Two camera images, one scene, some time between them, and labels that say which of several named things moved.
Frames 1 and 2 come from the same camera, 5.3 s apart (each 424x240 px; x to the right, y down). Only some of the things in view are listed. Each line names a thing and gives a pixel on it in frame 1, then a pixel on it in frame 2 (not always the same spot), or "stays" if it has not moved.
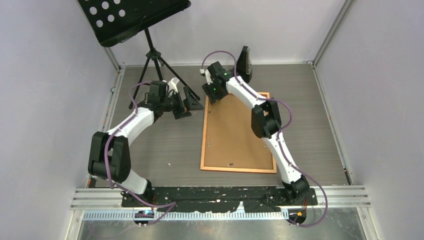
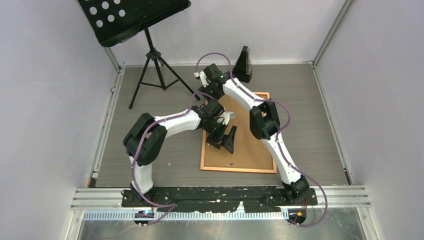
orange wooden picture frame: (203, 148) stays
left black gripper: (180, 113) -> (227, 142)
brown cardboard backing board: (231, 142) stays
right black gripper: (211, 97) stays
